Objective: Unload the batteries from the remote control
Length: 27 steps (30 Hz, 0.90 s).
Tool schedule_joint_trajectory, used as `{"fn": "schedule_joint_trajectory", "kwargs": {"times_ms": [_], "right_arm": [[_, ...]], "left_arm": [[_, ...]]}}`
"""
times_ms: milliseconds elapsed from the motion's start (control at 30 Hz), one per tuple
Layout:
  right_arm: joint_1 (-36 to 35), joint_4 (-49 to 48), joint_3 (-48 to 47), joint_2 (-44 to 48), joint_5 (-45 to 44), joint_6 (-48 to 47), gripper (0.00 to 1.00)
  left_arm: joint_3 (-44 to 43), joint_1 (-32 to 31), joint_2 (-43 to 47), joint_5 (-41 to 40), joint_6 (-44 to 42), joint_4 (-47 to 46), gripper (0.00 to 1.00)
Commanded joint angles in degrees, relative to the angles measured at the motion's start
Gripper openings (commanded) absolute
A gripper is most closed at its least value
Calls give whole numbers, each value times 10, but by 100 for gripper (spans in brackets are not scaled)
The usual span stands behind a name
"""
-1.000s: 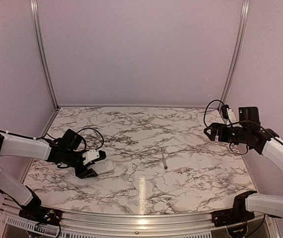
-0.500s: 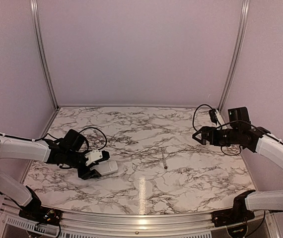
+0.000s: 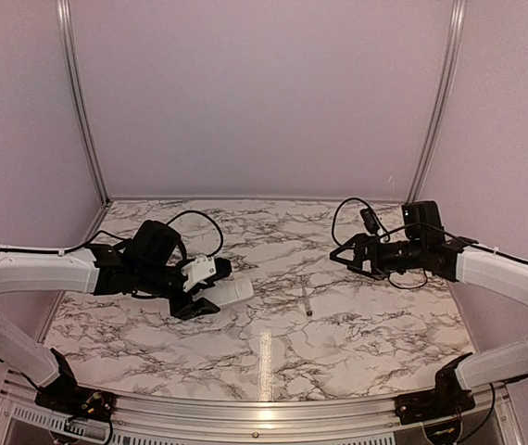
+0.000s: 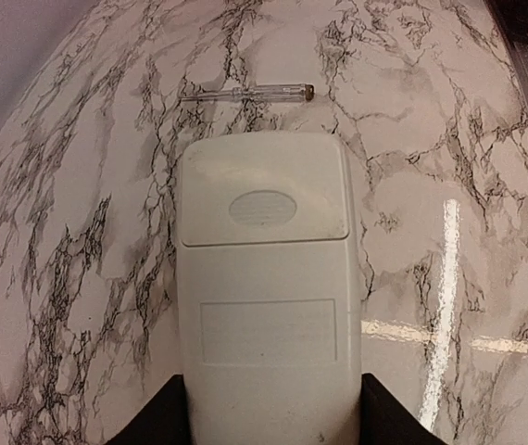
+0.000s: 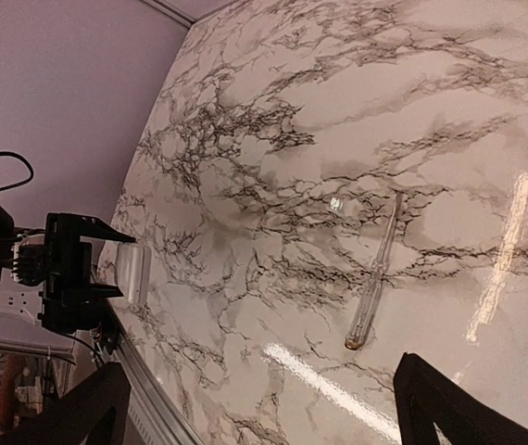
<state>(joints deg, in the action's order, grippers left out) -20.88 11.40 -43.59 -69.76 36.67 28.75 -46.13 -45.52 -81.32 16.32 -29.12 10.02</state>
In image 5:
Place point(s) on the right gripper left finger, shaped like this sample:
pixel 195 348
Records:
pixel 94 412

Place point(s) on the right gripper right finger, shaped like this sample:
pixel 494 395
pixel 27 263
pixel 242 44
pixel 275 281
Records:
pixel 427 402

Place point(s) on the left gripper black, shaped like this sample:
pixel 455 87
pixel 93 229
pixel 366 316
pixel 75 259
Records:
pixel 67 267

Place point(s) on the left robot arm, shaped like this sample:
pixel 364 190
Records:
pixel 22 253

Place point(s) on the white remote control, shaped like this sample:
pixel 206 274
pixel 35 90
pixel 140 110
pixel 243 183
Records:
pixel 133 264

